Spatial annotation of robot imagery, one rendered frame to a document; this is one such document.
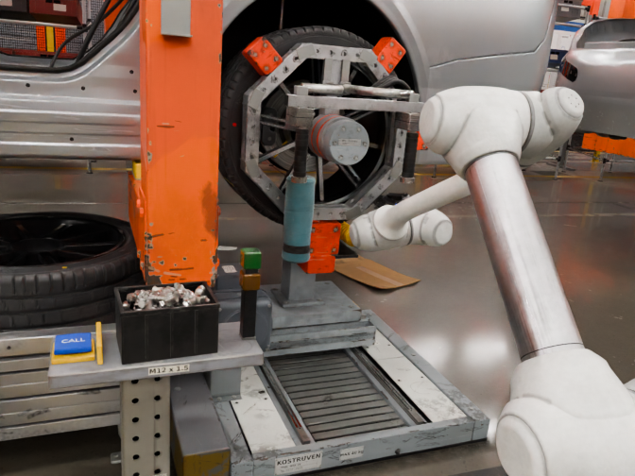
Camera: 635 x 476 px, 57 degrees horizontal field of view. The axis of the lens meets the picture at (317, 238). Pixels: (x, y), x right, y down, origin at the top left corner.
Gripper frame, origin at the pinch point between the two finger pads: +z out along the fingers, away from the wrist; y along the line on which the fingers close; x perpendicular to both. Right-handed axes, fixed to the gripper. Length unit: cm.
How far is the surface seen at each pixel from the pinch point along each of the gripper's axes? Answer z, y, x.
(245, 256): -58, -42, 44
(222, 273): -9, -53, 24
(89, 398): -34, -96, 36
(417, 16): 9, 52, 34
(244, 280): -58, -46, 40
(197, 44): -42, -18, 81
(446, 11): 9, 62, 28
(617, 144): 207, 238, -243
